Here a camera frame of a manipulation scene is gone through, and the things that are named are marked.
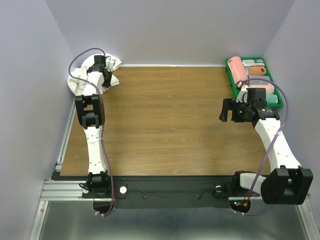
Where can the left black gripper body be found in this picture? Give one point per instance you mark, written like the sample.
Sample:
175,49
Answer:
107,83

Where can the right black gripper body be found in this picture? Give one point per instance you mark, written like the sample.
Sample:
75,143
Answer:
240,111

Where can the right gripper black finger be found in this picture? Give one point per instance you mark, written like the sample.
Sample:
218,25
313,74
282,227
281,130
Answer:
224,115
227,104

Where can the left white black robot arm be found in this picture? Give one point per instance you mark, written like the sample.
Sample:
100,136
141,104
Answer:
91,116

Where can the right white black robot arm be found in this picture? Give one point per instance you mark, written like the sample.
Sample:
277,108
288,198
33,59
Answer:
288,182

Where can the teal rolled towel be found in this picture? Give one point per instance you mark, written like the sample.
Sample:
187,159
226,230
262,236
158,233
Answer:
271,99

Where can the grey rolled towel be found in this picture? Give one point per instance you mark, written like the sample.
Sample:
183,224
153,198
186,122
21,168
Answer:
262,78

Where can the long pink rolled towel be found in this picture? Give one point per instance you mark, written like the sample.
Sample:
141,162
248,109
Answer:
237,69

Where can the short pink rolled towel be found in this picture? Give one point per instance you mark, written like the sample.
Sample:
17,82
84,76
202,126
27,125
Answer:
269,88

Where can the green plastic basket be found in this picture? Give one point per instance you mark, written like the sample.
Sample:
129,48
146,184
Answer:
235,90

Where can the orange rolled towel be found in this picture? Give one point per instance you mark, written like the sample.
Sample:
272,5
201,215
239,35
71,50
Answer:
256,70

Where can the white blue patterned towel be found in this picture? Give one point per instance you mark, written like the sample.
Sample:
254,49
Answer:
253,62

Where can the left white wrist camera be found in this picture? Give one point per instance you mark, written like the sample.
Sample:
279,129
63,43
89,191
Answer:
109,63

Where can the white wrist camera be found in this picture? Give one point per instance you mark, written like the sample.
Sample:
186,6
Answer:
109,63
243,94

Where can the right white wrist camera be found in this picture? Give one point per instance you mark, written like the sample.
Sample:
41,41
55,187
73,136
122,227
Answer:
243,94

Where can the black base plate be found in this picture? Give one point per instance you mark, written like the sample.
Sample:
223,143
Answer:
159,192

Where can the aluminium frame rail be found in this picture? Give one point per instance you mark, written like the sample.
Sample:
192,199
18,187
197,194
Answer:
70,190

